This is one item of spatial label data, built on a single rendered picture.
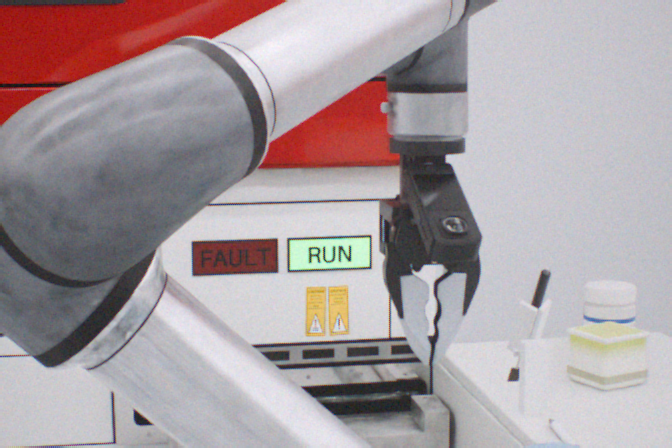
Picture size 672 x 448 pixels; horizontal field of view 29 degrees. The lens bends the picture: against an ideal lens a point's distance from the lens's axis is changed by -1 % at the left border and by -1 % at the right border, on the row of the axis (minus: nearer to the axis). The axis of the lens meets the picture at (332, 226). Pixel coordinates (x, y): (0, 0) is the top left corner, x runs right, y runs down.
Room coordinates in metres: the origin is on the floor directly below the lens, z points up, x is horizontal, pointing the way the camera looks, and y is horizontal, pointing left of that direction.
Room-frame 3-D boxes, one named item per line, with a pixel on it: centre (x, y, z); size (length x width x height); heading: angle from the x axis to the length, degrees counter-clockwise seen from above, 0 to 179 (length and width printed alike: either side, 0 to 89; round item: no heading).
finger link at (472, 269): (1.18, -0.11, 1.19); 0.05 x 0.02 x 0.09; 100
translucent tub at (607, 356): (1.57, -0.34, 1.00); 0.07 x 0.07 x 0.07; 30
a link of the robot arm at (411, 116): (1.19, -0.09, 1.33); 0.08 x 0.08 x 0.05
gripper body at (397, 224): (1.20, -0.09, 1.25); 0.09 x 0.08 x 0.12; 10
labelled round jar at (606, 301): (1.71, -0.38, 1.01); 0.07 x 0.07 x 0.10
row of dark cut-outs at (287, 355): (1.74, 0.08, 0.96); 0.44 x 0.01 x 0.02; 100
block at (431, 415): (1.67, -0.13, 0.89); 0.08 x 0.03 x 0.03; 10
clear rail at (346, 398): (1.72, 0.07, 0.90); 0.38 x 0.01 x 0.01; 100
